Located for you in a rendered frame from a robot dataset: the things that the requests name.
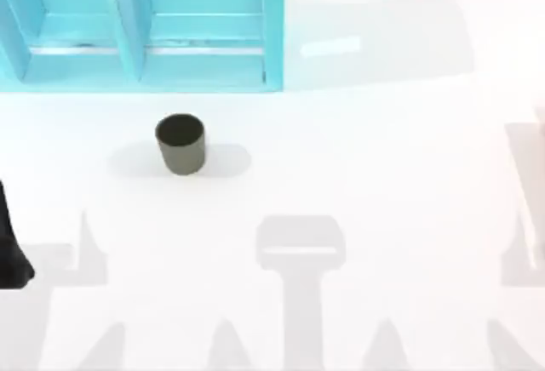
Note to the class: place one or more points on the dark olive cup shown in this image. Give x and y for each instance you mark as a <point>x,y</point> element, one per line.
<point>183,154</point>

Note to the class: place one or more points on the light blue rack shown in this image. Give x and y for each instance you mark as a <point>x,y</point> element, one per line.
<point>204,26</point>

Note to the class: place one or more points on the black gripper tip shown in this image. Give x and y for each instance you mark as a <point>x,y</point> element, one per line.
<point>10,260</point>

